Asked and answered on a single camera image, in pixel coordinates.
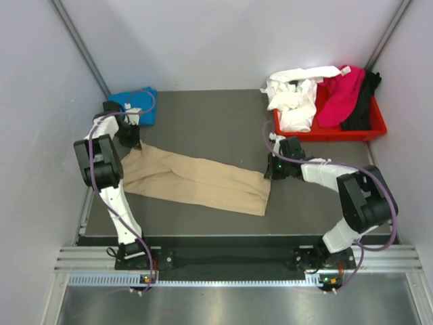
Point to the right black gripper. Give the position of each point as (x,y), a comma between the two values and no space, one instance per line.
(271,173)

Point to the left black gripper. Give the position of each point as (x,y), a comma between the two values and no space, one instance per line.
(134,143)

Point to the beige t shirt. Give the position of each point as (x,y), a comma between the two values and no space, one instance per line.
(155,173)

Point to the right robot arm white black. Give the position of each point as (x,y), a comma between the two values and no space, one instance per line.
(365,199)

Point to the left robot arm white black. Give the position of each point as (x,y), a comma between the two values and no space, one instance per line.
(102,171)

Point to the folded blue t shirt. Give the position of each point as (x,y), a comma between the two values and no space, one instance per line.
(145,99)

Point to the white t shirt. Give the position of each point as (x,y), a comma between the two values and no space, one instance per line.
(292,94)

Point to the black t shirt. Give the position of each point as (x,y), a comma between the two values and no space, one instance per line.
(359,119)

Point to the pink t shirt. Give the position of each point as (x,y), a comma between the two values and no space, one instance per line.
(343,91)

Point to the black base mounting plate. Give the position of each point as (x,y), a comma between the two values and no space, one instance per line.
(271,257)

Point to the red plastic bin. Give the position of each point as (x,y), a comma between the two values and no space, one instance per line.
(336,134)

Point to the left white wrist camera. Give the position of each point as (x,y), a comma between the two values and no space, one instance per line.
(132,114)

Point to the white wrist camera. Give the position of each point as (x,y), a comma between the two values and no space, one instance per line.
(273,137)
(132,114)

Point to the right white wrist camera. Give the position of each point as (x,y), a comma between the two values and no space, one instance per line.
(273,137)

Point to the aluminium frame rail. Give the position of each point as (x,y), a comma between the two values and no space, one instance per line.
(395,259)

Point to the grey slotted cable duct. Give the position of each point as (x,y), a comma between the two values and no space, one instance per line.
(140,281)

